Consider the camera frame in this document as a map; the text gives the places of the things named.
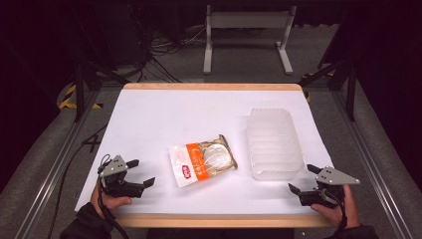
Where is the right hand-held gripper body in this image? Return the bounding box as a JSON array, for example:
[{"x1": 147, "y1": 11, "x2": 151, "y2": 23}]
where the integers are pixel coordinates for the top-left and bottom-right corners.
[{"x1": 298, "y1": 165, "x2": 361, "y2": 210}]

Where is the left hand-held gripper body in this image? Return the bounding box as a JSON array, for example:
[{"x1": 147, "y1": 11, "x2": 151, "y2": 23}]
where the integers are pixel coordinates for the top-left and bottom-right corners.
[{"x1": 99, "y1": 154, "x2": 146, "y2": 199}]

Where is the clear plastic ribbed container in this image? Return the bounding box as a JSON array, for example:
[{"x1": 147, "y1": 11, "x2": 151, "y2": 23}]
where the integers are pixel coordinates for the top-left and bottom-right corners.
[{"x1": 245, "y1": 107, "x2": 306, "y2": 181}]

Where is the orange and white snack packet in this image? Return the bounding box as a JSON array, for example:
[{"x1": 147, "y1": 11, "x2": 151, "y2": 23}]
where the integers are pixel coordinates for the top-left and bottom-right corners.
[{"x1": 168, "y1": 133, "x2": 239, "y2": 189}]

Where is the person's left hand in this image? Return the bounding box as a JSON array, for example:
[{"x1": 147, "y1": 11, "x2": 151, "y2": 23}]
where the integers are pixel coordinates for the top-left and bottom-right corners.
[{"x1": 90, "y1": 183, "x2": 133, "y2": 214}]

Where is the person's right hand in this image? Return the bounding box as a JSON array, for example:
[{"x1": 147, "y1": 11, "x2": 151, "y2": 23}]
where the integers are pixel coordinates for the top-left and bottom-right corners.
[{"x1": 310, "y1": 184, "x2": 362, "y2": 230}]

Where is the black tape cross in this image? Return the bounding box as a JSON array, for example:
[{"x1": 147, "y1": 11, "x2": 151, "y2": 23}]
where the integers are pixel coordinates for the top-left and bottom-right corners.
[{"x1": 82, "y1": 133, "x2": 103, "y2": 154}]

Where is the white table cover sheet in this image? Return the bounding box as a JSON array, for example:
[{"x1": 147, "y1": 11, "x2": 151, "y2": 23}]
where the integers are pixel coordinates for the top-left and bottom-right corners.
[{"x1": 74, "y1": 89, "x2": 334, "y2": 215}]

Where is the yellow black hazard tape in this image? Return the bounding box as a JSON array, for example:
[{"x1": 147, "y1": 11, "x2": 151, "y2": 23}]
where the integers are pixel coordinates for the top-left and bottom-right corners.
[
  {"x1": 58, "y1": 84, "x2": 104, "y2": 111},
  {"x1": 300, "y1": 72, "x2": 334, "y2": 104}
]

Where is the person's dark lap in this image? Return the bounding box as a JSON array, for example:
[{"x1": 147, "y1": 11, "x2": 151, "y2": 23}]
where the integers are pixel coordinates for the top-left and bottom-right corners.
[{"x1": 145, "y1": 227, "x2": 296, "y2": 239}]

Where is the black metal stand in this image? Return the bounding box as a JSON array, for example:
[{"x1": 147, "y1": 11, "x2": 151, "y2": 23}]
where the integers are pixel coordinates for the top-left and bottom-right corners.
[
  {"x1": 70, "y1": 49, "x2": 131, "y2": 123},
  {"x1": 299, "y1": 59, "x2": 358, "y2": 122}
]

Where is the wooden table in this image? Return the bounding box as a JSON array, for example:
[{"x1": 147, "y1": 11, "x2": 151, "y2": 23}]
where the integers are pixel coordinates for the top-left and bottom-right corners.
[{"x1": 74, "y1": 82, "x2": 334, "y2": 229}]

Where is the white metal stand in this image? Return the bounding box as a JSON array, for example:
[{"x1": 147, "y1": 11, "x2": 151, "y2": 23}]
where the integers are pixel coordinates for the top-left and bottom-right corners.
[{"x1": 202, "y1": 4, "x2": 298, "y2": 76}]

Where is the right hand-held gripper cable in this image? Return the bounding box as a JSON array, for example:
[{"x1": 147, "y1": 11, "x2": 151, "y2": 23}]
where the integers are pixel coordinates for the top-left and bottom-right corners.
[{"x1": 317, "y1": 188, "x2": 348, "y2": 233}]

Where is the hand-held gripper cable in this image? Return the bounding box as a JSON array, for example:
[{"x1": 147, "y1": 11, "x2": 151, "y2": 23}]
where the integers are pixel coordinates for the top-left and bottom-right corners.
[
  {"x1": 97, "y1": 153, "x2": 131, "y2": 239},
  {"x1": 317, "y1": 188, "x2": 348, "y2": 233}
]

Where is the left hand-held gripper cable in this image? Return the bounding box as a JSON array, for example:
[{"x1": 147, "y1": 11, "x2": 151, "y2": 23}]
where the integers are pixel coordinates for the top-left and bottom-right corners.
[{"x1": 97, "y1": 153, "x2": 131, "y2": 239}]

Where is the aluminium floor rail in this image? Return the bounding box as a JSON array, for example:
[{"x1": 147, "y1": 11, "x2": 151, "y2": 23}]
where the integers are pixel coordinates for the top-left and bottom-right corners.
[
  {"x1": 330, "y1": 89, "x2": 415, "y2": 239},
  {"x1": 14, "y1": 89, "x2": 102, "y2": 239}
]

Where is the black floor cable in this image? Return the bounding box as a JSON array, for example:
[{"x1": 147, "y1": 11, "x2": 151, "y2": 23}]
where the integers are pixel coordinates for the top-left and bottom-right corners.
[{"x1": 47, "y1": 123, "x2": 109, "y2": 239}]

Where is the bundle of floor cables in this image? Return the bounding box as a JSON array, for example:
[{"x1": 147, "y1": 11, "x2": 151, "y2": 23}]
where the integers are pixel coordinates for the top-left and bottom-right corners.
[{"x1": 131, "y1": 19, "x2": 208, "y2": 84}]

